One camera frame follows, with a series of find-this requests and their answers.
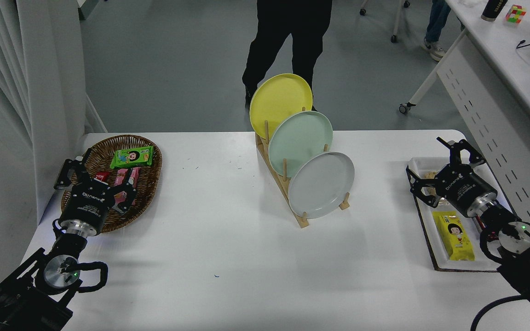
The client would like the black tumbler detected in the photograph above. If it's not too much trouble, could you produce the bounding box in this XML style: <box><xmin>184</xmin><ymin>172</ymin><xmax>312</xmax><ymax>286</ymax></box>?
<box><xmin>481</xmin><ymin>0</ymin><xmax>508</xmax><ymax>22</ymax></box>

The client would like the pink snack bar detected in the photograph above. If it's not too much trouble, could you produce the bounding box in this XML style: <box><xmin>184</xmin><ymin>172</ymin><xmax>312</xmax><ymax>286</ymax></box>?
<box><xmin>113</xmin><ymin>167</ymin><xmax>140</xmax><ymax>206</ymax></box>

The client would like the brown wicker basket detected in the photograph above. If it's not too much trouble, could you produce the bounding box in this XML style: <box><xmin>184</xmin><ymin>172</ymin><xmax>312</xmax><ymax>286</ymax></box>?
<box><xmin>61</xmin><ymin>134</ymin><xmax>163</xmax><ymax>234</ymax></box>

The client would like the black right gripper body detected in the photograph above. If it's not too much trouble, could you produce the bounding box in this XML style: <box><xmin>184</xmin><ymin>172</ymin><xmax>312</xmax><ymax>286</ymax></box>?
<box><xmin>433</xmin><ymin>163</ymin><xmax>494</xmax><ymax>217</ymax></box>

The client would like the white rectangular tray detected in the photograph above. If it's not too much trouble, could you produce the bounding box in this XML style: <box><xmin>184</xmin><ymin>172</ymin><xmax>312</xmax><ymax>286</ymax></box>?
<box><xmin>406</xmin><ymin>156</ymin><xmax>521</xmax><ymax>272</ymax></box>

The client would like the colourful puzzle cube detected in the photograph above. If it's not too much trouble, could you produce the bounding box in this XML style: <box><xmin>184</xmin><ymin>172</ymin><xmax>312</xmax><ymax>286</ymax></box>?
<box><xmin>505</xmin><ymin>5</ymin><xmax>526</xmax><ymax>23</ymax></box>

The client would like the white caster leg frame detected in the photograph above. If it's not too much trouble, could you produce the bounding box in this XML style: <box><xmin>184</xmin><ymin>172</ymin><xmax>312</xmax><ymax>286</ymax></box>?
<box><xmin>359</xmin><ymin>0</ymin><xmax>411</xmax><ymax>44</ymax></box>

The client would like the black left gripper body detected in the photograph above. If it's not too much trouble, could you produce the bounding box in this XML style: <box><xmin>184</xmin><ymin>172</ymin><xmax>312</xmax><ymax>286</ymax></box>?
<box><xmin>60</xmin><ymin>179</ymin><xmax>115</xmax><ymax>227</ymax></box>

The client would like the mint green plate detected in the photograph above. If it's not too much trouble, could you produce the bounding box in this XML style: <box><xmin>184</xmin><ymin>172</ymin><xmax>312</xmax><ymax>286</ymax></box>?
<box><xmin>268</xmin><ymin>110</ymin><xmax>334</xmax><ymax>179</ymax></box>

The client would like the wooden plate rack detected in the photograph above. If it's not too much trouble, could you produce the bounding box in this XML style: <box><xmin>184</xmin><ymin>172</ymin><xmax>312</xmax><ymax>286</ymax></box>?
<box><xmin>256</xmin><ymin>120</ymin><xmax>351</xmax><ymax>228</ymax></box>

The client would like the yellow snack pack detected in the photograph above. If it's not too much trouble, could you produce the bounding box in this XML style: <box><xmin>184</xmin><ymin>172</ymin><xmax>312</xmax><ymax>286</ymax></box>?
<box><xmin>432</xmin><ymin>211</ymin><xmax>476</xmax><ymax>262</ymax></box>

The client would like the white side desk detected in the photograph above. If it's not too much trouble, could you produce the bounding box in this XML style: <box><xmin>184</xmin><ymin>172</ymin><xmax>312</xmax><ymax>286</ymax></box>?
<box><xmin>398</xmin><ymin>0</ymin><xmax>530</xmax><ymax>226</ymax></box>

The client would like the grey plate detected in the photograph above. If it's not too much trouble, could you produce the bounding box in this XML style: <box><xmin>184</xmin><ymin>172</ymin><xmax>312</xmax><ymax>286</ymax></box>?
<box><xmin>288</xmin><ymin>152</ymin><xmax>355</xmax><ymax>219</ymax></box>

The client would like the green snack pack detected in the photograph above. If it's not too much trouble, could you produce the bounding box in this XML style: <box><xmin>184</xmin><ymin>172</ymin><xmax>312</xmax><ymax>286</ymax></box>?
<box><xmin>109</xmin><ymin>146</ymin><xmax>154</xmax><ymax>170</ymax></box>

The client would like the person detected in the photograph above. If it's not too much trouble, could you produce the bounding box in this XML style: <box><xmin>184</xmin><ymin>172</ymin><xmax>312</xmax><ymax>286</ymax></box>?
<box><xmin>421</xmin><ymin>0</ymin><xmax>452</xmax><ymax>63</ymax></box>
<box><xmin>242</xmin><ymin>0</ymin><xmax>333</xmax><ymax>111</ymax></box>

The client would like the yellow plate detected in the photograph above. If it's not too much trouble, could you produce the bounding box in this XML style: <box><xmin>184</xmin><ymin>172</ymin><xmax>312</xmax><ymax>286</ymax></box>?
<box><xmin>249</xmin><ymin>73</ymin><xmax>313</xmax><ymax>140</ymax></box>

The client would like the grey furniture corner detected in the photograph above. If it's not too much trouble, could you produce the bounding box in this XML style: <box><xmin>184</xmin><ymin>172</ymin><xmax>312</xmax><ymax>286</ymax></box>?
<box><xmin>77</xmin><ymin>0</ymin><xmax>108</xmax><ymax>21</ymax></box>

